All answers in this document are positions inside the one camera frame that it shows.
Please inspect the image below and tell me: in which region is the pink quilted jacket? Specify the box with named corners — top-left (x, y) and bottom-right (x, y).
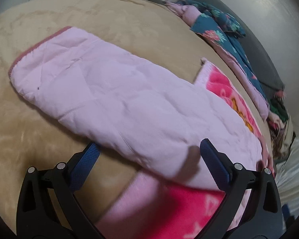
top-left (9, 27), bottom-right (262, 190)

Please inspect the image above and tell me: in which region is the pile of assorted clothes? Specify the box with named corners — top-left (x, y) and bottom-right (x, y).
top-left (267, 90), bottom-right (296, 163)

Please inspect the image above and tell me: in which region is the shiny white curtain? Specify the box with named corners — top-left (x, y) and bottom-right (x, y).
top-left (275, 136), bottom-right (299, 217)

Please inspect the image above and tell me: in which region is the tan bed cover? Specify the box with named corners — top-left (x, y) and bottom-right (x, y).
top-left (0, 0), bottom-right (271, 234)

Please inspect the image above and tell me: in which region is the pink football cartoon blanket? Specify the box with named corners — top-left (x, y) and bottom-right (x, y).
top-left (95, 57), bottom-right (276, 239)

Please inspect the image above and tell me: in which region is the blue floral pink quilt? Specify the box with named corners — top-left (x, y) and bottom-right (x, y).
top-left (165, 0), bottom-right (269, 120)

